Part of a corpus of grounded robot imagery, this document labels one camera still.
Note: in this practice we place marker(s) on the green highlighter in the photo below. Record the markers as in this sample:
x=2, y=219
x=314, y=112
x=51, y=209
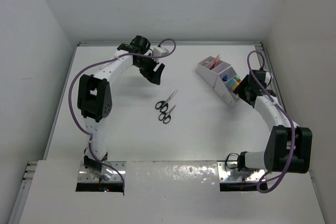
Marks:
x=237, y=77

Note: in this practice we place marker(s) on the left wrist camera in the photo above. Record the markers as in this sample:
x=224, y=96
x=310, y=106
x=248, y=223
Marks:
x=160, y=52

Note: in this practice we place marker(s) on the small black scissors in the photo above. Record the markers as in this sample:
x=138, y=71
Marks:
x=165, y=117

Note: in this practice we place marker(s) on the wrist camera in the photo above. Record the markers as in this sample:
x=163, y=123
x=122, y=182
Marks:
x=160, y=52
x=268, y=78

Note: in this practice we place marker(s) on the white organizer box right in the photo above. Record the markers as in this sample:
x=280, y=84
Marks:
x=227, y=80

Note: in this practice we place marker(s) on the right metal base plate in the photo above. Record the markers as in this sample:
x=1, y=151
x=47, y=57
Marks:
x=228, y=173

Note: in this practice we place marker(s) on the pink red pen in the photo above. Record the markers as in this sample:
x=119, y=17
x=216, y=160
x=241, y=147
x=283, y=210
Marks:
x=218, y=60

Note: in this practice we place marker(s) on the white organizer box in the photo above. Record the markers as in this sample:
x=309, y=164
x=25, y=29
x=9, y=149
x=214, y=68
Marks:
x=210, y=76
x=227, y=80

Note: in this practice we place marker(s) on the blue highlighter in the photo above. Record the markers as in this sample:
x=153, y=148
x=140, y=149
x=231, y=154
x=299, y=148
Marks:
x=231, y=83

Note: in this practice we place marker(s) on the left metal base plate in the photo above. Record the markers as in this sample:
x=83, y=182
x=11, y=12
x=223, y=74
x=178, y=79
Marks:
x=106, y=175

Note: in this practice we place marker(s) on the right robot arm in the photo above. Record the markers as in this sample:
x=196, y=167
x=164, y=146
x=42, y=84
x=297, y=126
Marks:
x=289, y=146

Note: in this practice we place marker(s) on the yellow highlighter cap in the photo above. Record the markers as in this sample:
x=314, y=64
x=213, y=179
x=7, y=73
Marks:
x=235, y=85

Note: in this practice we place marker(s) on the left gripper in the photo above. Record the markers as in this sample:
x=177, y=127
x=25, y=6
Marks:
x=153, y=76

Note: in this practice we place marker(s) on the white organizer box left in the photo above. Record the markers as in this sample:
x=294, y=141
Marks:
x=210, y=76

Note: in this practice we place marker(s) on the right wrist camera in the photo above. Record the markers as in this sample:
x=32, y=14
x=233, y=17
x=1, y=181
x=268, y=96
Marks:
x=268, y=78

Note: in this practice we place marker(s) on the metal base plate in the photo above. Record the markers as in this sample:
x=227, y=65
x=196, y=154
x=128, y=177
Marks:
x=106, y=175
x=228, y=173

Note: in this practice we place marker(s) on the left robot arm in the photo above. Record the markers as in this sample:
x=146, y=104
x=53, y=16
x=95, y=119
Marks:
x=95, y=98

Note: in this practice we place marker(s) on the large black scissors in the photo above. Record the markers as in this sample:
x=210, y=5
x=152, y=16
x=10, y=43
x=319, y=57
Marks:
x=163, y=105

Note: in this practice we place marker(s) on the blue spray bottle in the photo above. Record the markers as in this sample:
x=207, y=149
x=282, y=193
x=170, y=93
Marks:
x=225, y=77

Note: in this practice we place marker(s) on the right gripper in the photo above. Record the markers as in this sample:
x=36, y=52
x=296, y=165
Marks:
x=239, y=89

